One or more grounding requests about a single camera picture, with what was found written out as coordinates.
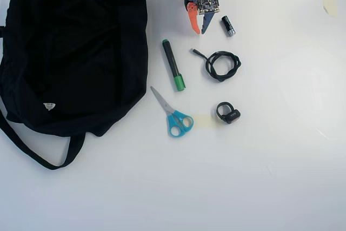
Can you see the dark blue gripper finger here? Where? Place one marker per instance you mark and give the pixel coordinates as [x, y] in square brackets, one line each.
[206, 22]

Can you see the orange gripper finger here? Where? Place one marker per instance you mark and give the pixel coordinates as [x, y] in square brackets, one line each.
[194, 21]

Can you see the black AXA bike light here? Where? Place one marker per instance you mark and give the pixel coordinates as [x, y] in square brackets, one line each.
[233, 116]

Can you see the black fabric bag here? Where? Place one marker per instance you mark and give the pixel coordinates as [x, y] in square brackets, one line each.
[67, 52]

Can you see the black marker with green cap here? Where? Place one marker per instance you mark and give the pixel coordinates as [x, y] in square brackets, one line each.
[173, 63]

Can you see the wide masking tape strip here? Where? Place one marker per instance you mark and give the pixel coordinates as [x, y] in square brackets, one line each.
[205, 121]

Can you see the torn masking tape strip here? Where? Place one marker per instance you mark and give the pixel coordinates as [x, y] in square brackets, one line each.
[330, 1]

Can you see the bare camera circuit board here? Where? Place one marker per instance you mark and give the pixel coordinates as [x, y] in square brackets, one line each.
[207, 3]

